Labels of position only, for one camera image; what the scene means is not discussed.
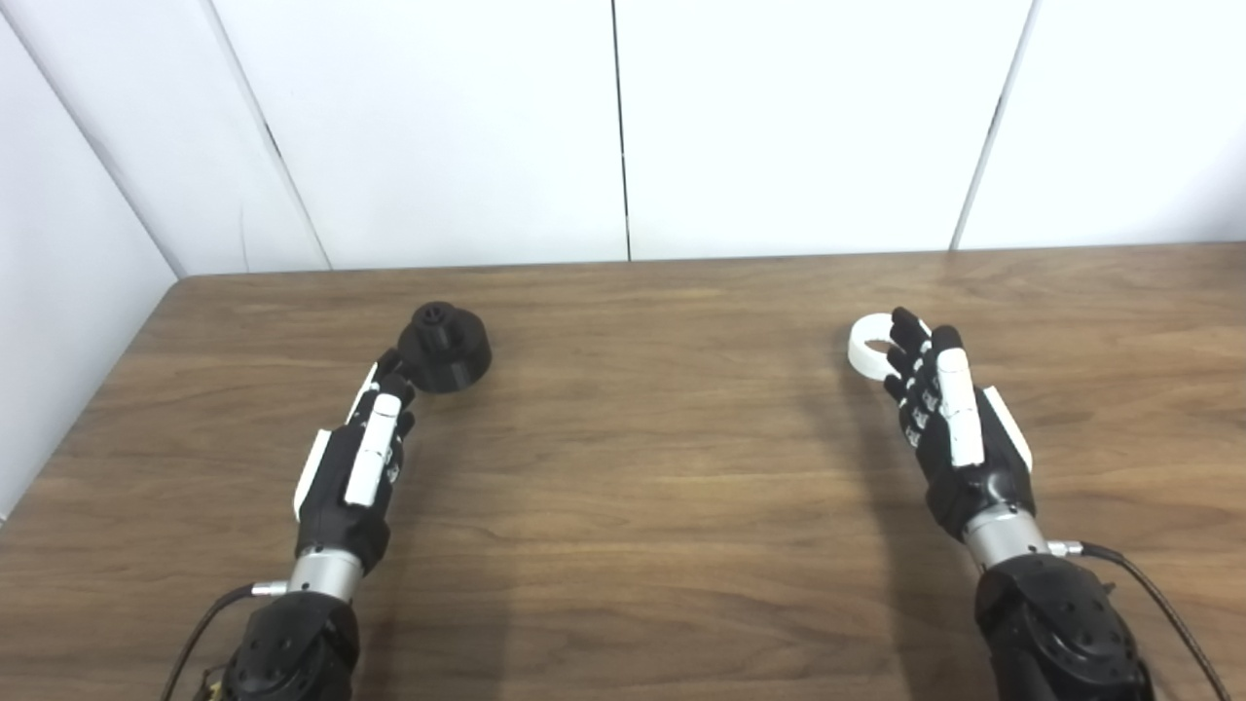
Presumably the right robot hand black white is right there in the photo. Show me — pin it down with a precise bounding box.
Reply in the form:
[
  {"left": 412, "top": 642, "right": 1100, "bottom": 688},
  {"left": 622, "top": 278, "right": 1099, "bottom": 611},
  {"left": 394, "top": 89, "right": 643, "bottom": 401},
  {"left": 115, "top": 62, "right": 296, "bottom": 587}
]
[{"left": 882, "top": 307, "right": 1037, "bottom": 543}]

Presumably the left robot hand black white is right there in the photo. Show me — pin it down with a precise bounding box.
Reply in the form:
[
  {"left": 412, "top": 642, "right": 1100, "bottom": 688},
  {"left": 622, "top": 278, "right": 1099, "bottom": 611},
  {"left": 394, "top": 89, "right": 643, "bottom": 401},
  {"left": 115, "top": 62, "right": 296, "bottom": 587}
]
[{"left": 292, "top": 349, "right": 420, "bottom": 577}]

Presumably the white ring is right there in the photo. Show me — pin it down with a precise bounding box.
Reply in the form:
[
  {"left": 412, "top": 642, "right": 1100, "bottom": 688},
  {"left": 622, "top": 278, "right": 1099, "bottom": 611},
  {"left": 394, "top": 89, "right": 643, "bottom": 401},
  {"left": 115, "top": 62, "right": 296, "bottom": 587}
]
[{"left": 847, "top": 313, "right": 921, "bottom": 383}]

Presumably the round black part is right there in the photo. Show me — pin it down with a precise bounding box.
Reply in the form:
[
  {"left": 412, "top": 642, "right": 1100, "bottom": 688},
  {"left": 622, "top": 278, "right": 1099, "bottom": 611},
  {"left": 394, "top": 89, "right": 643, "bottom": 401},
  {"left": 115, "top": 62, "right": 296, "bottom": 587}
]
[{"left": 396, "top": 302, "right": 493, "bottom": 394}]

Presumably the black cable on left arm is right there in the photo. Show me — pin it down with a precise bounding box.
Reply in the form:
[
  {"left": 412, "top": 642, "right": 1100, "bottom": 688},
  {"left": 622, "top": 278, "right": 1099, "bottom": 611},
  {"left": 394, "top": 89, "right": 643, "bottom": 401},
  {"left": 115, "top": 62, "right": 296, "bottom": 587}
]
[{"left": 159, "top": 580, "right": 291, "bottom": 701}]

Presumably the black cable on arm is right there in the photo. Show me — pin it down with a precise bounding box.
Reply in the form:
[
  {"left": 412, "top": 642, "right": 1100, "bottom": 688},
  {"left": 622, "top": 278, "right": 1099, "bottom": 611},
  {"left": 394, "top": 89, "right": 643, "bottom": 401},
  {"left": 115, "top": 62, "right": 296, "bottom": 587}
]
[
  {"left": 159, "top": 580, "right": 291, "bottom": 701},
  {"left": 1047, "top": 539, "right": 1235, "bottom": 701}
]

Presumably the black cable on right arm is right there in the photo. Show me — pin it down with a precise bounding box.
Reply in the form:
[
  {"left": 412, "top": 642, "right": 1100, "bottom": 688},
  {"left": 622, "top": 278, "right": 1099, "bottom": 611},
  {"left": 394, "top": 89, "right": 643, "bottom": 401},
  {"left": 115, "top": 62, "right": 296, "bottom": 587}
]
[{"left": 1047, "top": 539, "right": 1235, "bottom": 701}]

